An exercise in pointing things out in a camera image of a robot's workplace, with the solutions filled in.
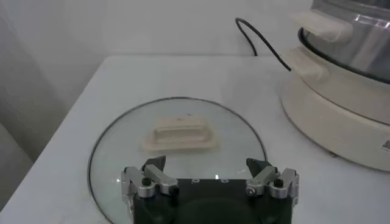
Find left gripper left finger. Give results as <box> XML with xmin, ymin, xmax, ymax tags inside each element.
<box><xmin>121</xmin><ymin>155</ymin><xmax>180</xmax><ymax>214</ymax></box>

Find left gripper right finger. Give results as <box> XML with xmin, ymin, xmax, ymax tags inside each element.
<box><xmin>245</xmin><ymin>158</ymin><xmax>300</xmax><ymax>208</ymax></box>

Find glass pot lid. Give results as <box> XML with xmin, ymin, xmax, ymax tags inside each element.
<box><xmin>87</xmin><ymin>96</ymin><xmax>269</xmax><ymax>224</ymax></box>

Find steel steamer basket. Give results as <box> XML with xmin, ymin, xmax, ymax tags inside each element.
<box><xmin>289</xmin><ymin>0</ymin><xmax>390</xmax><ymax>85</ymax></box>

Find cream electric cooker base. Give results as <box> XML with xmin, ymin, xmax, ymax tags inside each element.
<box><xmin>279</xmin><ymin>45</ymin><xmax>390</xmax><ymax>173</ymax></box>

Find black cooker power cable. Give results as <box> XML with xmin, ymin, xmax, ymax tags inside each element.
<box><xmin>235</xmin><ymin>17</ymin><xmax>293</xmax><ymax>72</ymax></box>

